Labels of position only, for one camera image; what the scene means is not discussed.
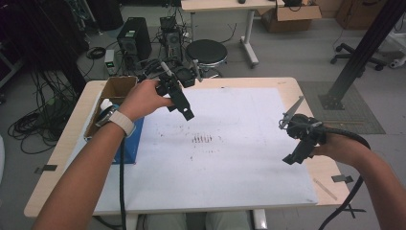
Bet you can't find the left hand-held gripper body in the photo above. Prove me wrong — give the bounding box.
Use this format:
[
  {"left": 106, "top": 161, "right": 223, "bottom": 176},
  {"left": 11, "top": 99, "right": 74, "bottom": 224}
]
[{"left": 154, "top": 58, "right": 204, "bottom": 98}]

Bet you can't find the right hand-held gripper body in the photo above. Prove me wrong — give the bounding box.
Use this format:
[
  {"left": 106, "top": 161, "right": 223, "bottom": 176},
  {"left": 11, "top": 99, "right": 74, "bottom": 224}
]
[{"left": 278, "top": 95, "right": 327, "bottom": 149}]

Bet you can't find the blue cardboard box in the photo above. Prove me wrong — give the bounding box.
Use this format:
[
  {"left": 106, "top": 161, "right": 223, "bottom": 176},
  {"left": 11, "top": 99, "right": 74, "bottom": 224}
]
[{"left": 83, "top": 75, "right": 146, "bottom": 166}]

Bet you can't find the person's right hand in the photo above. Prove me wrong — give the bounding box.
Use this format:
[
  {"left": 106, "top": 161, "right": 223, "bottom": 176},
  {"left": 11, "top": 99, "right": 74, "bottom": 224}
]
[{"left": 310, "top": 131, "right": 340, "bottom": 160}]

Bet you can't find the person's left hand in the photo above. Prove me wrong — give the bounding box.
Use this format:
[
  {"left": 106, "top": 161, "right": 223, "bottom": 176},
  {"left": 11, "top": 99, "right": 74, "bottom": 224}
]
[{"left": 118, "top": 79, "right": 175, "bottom": 123}]

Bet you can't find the black round stool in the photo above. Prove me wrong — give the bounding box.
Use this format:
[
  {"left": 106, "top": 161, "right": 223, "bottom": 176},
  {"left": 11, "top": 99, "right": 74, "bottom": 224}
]
[{"left": 185, "top": 38, "right": 229, "bottom": 80}]

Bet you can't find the small open computer case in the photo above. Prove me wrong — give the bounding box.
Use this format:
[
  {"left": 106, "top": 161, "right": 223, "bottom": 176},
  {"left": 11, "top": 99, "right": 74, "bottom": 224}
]
[{"left": 159, "top": 15, "right": 185, "bottom": 62}]

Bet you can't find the clear tape strip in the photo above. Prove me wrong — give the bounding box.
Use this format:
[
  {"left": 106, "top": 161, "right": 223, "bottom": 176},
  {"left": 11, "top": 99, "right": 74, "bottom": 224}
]
[{"left": 312, "top": 177, "right": 338, "bottom": 202}]

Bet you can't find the black tape strip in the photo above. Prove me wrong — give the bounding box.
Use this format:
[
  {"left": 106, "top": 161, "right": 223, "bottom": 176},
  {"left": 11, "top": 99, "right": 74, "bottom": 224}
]
[
  {"left": 331, "top": 174, "right": 354, "bottom": 185},
  {"left": 34, "top": 164, "right": 58, "bottom": 175}
]

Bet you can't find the grey floor mat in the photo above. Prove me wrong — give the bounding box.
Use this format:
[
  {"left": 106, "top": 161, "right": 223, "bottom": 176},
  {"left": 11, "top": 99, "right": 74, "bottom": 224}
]
[{"left": 298, "top": 80, "right": 387, "bottom": 135}]

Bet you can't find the black computer tower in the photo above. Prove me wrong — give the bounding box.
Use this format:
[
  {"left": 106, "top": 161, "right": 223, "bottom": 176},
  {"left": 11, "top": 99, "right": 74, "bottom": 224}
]
[{"left": 116, "top": 16, "right": 153, "bottom": 63}]

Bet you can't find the grey power supply unit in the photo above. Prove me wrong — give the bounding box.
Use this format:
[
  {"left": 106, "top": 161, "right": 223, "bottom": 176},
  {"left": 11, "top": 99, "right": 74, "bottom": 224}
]
[{"left": 103, "top": 49, "right": 118, "bottom": 77}]

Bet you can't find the white table leg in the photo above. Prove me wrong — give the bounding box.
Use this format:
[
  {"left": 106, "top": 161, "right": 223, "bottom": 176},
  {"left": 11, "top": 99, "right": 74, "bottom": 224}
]
[{"left": 251, "top": 208, "right": 268, "bottom": 230}]

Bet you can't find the light wooden desk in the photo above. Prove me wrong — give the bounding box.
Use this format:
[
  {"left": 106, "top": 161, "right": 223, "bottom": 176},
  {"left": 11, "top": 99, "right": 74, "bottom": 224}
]
[{"left": 180, "top": 0, "right": 285, "bottom": 69}]

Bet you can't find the black tape cross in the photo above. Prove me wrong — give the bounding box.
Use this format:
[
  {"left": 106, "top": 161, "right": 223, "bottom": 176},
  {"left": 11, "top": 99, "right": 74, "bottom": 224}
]
[{"left": 335, "top": 203, "right": 368, "bottom": 220}]

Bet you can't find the white table mat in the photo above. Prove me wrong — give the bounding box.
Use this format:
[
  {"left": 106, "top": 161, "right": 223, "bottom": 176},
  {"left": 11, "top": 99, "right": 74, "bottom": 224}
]
[{"left": 93, "top": 86, "right": 319, "bottom": 216}]

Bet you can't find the black office chair base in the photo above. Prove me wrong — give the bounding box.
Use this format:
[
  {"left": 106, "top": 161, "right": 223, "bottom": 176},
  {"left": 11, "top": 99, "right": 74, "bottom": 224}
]
[{"left": 329, "top": 42, "right": 388, "bottom": 72}]

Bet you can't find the open cardboard box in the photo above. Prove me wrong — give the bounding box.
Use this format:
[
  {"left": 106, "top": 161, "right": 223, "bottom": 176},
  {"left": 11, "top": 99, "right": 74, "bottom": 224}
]
[{"left": 257, "top": 0, "right": 323, "bottom": 35}]

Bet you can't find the closed cardboard box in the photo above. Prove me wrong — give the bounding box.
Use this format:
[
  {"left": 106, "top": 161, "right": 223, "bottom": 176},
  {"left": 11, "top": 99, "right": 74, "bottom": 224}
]
[{"left": 334, "top": 0, "right": 391, "bottom": 31}]

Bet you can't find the white strap wristwatch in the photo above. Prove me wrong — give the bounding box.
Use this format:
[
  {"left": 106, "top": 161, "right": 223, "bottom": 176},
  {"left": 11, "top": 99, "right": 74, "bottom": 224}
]
[{"left": 95, "top": 106, "right": 137, "bottom": 138}]

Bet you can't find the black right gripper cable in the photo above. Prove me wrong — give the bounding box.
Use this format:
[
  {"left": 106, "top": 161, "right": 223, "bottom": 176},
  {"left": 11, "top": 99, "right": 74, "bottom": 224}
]
[{"left": 317, "top": 126, "right": 372, "bottom": 230}]

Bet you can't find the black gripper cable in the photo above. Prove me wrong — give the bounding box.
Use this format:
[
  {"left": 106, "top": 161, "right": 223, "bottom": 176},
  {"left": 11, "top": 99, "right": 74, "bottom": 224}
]
[
  {"left": 317, "top": 126, "right": 372, "bottom": 230},
  {"left": 118, "top": 137, "right": 128, "bottom": 230}
]

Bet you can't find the coiled black cable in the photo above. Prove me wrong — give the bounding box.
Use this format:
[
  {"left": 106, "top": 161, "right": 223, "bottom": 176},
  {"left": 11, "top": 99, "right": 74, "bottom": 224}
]
[{"left": 85, "top": 46, "right": 107, "bottom": 60}]

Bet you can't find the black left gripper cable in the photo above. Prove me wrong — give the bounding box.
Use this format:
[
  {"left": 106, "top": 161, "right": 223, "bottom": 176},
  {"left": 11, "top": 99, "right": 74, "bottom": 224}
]
[{"left": 118, "top": 137, "right": 128, "bottom": 230}]

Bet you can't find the black metal post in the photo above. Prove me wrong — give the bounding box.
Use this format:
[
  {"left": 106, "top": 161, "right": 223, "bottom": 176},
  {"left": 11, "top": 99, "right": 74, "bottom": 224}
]
[{"left": 318, "top": 0, "right": 406, "bottom": 111}]

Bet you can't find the tangle of black floor cables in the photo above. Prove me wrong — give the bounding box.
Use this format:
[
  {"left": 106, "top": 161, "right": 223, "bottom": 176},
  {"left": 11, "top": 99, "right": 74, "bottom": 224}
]
[{"left": 7, "top": 69, "right": 79, "bottom": 155}]

